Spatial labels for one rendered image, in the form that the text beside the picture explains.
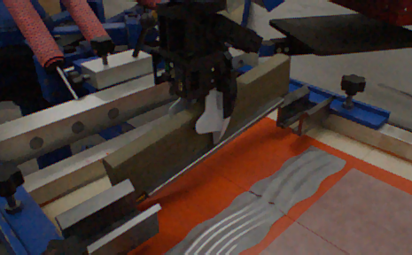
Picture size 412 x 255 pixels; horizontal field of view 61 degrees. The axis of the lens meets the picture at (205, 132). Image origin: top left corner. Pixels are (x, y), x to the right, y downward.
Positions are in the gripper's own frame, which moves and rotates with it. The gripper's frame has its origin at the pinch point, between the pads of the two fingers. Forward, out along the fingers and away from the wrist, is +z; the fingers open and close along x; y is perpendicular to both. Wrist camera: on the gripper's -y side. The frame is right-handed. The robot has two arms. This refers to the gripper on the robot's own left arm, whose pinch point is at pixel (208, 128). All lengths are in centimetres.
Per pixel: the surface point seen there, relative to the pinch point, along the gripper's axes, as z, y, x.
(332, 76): 73, -200, -73
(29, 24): -8.6, 7.3, -46.9
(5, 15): -5, 4, -74
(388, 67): 56, -200, -37
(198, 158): 2.2, 4.5, 2.3
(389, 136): 4.2, -25.4, 18.8
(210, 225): 6.8, 9.4, 9.8
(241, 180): 7.4, -1.2, 6.1
